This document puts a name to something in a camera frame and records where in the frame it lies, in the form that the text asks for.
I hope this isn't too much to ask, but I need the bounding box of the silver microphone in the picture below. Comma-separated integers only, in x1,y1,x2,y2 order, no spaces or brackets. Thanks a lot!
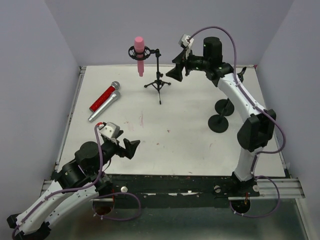
88,90,121,123

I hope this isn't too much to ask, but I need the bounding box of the black tripod shock-mount stand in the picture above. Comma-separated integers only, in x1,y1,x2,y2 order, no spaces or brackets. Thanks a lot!
128,46,172,105

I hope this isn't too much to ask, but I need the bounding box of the pink microphone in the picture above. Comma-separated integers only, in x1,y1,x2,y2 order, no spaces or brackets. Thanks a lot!
133,36,145,77

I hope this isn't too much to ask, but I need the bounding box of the black round-base stand front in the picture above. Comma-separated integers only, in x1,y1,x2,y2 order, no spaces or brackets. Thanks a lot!
208,112,229,133

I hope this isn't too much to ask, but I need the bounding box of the black round-base stand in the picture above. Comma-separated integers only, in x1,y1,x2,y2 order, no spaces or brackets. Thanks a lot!
208,112,229,133
214,66,247,117

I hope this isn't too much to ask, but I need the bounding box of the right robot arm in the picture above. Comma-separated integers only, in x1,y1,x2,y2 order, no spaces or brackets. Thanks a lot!
166,34,276,193

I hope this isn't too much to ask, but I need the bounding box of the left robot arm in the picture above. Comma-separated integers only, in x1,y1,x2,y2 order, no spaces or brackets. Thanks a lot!
7,125,140,240

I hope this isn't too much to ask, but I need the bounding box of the black round-base stand rear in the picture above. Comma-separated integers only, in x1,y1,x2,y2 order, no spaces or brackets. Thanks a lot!
214,66,247,117

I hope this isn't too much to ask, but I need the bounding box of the red glitter microphone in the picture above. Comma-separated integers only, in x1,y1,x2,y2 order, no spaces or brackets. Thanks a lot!
89,81,121,113

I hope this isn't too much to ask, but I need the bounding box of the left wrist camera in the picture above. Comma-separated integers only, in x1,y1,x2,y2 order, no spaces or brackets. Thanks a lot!
95,122,121,145

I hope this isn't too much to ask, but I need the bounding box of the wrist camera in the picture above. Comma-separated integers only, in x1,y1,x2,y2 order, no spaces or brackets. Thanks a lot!
178,34,194,55
95,122,121,145

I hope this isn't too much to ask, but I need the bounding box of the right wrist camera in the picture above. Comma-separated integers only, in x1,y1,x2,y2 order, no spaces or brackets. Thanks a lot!
178,34,194,55

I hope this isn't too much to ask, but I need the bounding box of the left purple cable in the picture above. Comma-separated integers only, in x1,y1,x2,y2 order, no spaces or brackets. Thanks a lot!
11,123,142,240

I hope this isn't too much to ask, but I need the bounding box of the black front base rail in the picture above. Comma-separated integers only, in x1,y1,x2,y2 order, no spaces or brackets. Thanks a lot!
93,174,260,209

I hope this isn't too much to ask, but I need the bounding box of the aluminium extrusion rail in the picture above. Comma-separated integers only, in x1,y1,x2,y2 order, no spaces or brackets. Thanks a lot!
223,178,305,201

